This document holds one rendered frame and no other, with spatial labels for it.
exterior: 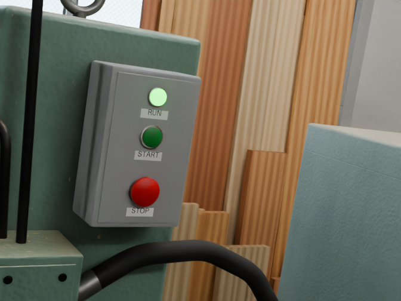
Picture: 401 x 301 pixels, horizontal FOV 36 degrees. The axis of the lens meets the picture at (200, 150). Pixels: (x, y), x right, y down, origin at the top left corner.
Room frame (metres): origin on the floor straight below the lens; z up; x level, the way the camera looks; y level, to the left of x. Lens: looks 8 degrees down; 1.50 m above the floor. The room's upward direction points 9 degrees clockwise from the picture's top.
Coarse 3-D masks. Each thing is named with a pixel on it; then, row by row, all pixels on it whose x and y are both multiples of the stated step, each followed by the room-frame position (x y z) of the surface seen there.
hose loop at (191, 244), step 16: (192, 240) 0.68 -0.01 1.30; (112, 256) 0.63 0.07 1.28; (128, 256) 0.63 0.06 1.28; (144, 256) 0.64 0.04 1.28; (160, 256) 0.65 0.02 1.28; (176, 256) 0.66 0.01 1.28; (192, 256) 0.67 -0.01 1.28; (208, 256) 0.68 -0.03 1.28; (224, 256) 0.69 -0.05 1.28; (240, 256) 0.72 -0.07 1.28; (96, 272) 0.61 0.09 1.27; (112, 272) 0.62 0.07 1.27; (128, 272) 0.63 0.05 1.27; (240, 272) 0.71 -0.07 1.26; (256, 272) 0.72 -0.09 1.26; (80, 288) 0.60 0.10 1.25; (96, 288) 0.61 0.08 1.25; (256, 288) 0.73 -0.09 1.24; (272, 288) 0.75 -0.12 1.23
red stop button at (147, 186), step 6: (138, 180) 0.60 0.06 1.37; (144, 180) 0.60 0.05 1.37; (150, 180) 0.61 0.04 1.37; (132, 186) 0.60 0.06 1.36; (138, 186) 0.60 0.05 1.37; (144, 186) 0.60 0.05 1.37; (150, 186) 0.61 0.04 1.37; (156, 186) 0.61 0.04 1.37; (132, 192) 0.60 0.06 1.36; (138, 192) 0.60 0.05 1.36; (144, 192) 0.60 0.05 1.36; (150, 192) 0.61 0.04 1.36; (156, 192) 0.61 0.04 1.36; (132, 198) 0.60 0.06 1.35; (138, 198) 0.60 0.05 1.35; (144, 198) 0.60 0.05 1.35; (150, 198) 0.61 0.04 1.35; (156, 198) 0.61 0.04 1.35; (138, 204) 0.60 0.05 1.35; (144, 204) 0.61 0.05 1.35; (150, 204) 0.61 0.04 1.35
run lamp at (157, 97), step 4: (152, 88) 0.61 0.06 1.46; (156, 88) 0.61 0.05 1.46; (160, 88) 0.61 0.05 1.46; (152, 92) 0.61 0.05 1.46; (156, 92) 0.61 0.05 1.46; (160, 92) 0.61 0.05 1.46; (164, 92) 0.61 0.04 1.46; (148, 96) 0.61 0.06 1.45; (152, 96) 0.61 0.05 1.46; (156, 96) 0.61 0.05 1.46; (160, 96) 0.61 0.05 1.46; (164, 96) 0.61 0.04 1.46; (152, 100) 0.61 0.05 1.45; (156, 100) 0.61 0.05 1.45; (160, 100) 0.61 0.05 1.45; (164, 100) 0.61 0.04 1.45; (152, 104) 0.61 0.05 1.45; (156, 104) 0.61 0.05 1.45; (160, 104) 0.61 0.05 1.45
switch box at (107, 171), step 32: (96, 64) 0.62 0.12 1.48; (96, 96) 0.61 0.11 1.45; (128, 96) 0.60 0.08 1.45; (192, 96) 0.63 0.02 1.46; (96, 128) 0.61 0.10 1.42; (128, 128) 0.60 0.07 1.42; (192, 128) 0.64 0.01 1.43; (96, 160) 0.60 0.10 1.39; (128, 160) 0.60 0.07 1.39; (96, 192) 0.59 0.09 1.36; (128, 192) 0.61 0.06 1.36; (160, 192) 0.62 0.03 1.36; (96, 224) 0.59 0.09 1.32; (128, 224) 0.61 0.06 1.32; (160, 224) 0.63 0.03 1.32
